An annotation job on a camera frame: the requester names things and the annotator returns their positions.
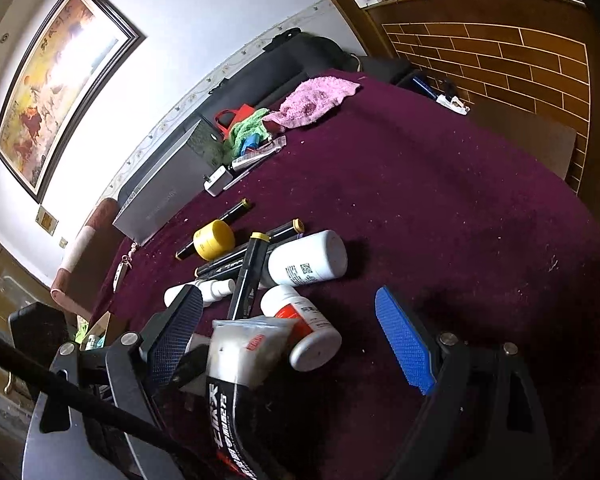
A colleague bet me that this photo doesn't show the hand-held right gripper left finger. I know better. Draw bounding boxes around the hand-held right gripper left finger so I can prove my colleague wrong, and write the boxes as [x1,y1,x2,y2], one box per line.
[21,284,205,480]

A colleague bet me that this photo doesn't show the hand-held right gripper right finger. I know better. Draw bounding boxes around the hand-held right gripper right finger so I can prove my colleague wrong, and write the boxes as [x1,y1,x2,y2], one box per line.
[374,285,557,480]

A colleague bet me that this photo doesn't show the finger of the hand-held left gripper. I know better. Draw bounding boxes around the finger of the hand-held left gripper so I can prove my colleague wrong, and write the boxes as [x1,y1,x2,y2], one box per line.
[7,301,78,361]

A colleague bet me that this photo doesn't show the small white bottle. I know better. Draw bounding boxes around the small white bottle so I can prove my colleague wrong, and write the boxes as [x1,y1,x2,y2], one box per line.
[163,278,237,309]

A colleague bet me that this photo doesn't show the black marker cream cap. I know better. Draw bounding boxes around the black marker cream cap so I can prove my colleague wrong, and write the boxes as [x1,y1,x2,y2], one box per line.
[227,231,272,322]

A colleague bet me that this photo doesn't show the white bottle red label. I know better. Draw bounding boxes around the white bottle red label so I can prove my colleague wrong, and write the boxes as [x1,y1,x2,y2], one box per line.
[260,284,343,372]

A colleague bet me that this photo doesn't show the black printed snack pouch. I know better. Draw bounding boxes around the black printed snack pouch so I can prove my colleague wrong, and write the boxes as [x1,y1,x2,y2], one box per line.
[200,316,303,480]

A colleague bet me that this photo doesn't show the large white bottle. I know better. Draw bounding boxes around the large white bottle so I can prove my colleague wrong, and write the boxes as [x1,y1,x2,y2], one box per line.
[266,230,349,288]

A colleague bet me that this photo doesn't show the wooden cabinet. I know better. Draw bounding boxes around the wooden cabinet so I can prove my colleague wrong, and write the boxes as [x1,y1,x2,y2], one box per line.
[0,220,51,411]

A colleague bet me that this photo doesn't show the white key fob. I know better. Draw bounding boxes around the white key fob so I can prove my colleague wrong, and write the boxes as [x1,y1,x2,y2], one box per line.
[112,241,140,292]

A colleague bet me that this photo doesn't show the brown upholstered chair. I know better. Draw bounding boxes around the brown upholstered chair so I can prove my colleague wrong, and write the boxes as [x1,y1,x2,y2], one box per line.
[50,197,122,313]

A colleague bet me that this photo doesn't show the black marker yellow cap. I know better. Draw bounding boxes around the black marker yellow cap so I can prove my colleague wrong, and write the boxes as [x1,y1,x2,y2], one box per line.
[175,198,252,262]

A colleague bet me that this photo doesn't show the grey cardboard box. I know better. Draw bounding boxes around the grey cardboard box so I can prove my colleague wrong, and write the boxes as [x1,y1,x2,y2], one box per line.
[112,119,218,247]

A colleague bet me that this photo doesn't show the white charger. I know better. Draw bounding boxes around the white charger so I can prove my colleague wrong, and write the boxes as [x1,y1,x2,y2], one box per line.
[202,164,237,198]

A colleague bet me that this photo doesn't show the slim pen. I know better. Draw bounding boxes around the slim pen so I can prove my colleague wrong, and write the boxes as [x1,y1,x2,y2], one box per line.
[221,166,255,192]

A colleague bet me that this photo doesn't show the clear plastic tube pack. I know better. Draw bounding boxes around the clear plastic tube pack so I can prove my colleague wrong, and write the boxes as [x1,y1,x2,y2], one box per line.
[230,136,287,172]

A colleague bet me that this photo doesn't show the green cloth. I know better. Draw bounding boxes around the green cloth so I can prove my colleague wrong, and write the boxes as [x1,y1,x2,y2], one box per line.
[227,108,273,158]

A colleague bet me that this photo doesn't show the red plastic item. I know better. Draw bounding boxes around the red plastic item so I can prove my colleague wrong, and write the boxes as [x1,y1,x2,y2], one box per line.
[213,103,256,142]

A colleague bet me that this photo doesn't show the brown cardboard sheet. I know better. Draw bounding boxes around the brown cardboard sheet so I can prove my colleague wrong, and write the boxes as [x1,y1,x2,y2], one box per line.
[467,102,578,181]

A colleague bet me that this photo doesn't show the white black tool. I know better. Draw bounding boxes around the white black tool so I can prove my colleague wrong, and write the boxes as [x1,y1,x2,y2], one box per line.
[436,80,470,117]

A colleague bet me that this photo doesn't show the framed painting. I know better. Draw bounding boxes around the framed painting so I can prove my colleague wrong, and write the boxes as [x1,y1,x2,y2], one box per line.
[0,0,147,205]

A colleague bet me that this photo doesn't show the blue tool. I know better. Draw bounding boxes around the blue tool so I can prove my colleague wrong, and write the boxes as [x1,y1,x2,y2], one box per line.
[411,75,440,101]

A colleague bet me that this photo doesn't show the pinkish towel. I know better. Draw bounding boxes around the pinkish towel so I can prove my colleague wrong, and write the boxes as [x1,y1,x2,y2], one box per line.
[262,76,362,132]

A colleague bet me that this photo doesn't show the black leather sofa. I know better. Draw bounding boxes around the black leather sofa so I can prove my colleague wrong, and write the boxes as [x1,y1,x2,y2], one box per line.
[200,26,366,126]

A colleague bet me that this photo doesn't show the wooden brick-pattern counter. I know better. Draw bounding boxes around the wooden brick-pattern counter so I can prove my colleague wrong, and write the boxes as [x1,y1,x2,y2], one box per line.
[300,0,600,226]

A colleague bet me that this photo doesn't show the black cable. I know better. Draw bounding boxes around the black cable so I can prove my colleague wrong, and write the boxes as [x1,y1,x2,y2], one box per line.
[0,325,211,480]

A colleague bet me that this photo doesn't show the small gold wall plaque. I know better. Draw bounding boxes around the small gold wall plaque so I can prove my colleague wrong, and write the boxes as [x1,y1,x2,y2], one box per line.
[35,204,60,236]

